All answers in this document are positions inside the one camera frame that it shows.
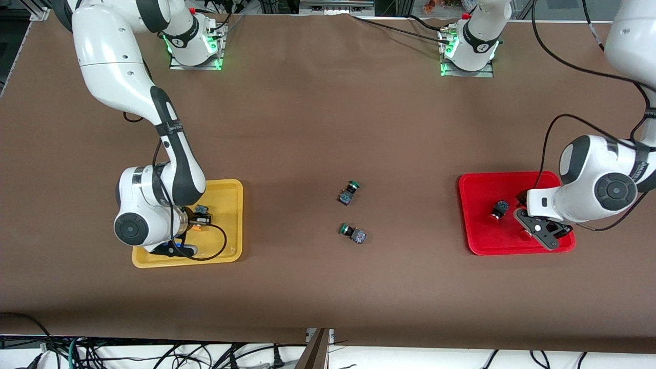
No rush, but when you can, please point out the yellow plastic tray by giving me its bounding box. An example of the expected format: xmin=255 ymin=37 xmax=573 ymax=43
xmin=132 ymin=178 xmax=244 ymax=269

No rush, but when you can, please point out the red plastic tray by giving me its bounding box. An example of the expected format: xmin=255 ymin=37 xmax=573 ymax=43
xmin=458 ymin=171 xmax=577 ymax=256

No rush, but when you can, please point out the green push button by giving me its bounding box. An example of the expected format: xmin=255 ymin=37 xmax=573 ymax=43
xmin=339 ymin=223 xmax=367 ymax=244
xmin=337 ymin=180 xmax=361 ymax=207

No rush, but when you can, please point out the brown table cover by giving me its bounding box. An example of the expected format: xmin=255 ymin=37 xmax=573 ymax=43
xmin=0 ymin=13 xmax=656 ymax=354

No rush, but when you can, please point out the dark metal beam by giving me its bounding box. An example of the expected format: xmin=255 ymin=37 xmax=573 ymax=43
xmin=295 ymin=328 xmax=332 ymax=369

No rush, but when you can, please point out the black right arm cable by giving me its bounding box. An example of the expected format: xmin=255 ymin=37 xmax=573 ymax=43
xmin=122 ymin=51 xmax=177 ymax=211

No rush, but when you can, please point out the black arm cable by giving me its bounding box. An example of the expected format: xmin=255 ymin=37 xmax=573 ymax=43
xmin=122 ymin=51 xmax=177 ymax=211
xmin=581 ymin=0 xmax=607 ymax=52
xmin=531 ymin=0 xmax=652 ymax=111

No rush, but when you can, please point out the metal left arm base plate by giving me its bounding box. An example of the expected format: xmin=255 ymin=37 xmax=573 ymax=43
xmin=440 ymin=28 xmax=495 ymax=78

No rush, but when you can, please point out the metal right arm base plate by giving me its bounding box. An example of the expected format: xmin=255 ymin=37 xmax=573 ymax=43
xmin=169 ymin=26 xmax=224 ymax=71

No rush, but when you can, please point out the green floor cable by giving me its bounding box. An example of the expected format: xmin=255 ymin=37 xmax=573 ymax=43
xmin=68 ymin=336 xmax=84 ymax=369

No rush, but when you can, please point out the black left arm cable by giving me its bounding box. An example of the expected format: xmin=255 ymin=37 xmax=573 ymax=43
xmin=531 ymin=0 xmax=652 ymax=111
xmin=581 ymin=0 xmax=607 ymax=52

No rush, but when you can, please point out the black cable on table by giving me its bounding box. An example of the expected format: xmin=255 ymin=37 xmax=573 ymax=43
xmin=351 ymin=14 xmax=453 ymax=46

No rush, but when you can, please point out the aluminium frame profile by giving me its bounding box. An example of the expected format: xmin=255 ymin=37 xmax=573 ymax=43
xmin=300 ymin=0 xmax=376 ymax=16

